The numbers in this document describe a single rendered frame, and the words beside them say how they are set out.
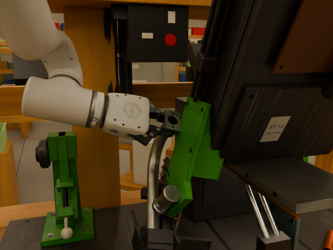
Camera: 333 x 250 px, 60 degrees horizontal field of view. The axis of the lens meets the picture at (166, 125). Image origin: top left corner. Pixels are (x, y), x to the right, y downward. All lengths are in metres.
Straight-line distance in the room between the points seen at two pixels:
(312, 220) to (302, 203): 0.45
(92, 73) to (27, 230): 0.48
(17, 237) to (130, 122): 0.46
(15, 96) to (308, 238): 0.94
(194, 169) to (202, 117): 0.11
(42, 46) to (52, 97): 0.12
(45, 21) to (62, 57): 0.15
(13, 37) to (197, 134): 0.37
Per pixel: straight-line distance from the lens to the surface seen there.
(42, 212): 1.05
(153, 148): 0.75
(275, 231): 0.67
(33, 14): 0.52
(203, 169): 0.63
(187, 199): 0.60
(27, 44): 0.54
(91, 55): 0.90
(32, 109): 0.63
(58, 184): 0.80
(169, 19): 0.84
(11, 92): 1.02
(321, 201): 0.56
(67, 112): 0.62
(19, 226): 0.96
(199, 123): 0.59
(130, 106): 0.66
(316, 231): 0.94
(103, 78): 0.91
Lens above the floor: 1.36
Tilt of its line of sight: 13 degrees down
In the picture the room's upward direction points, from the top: straight up
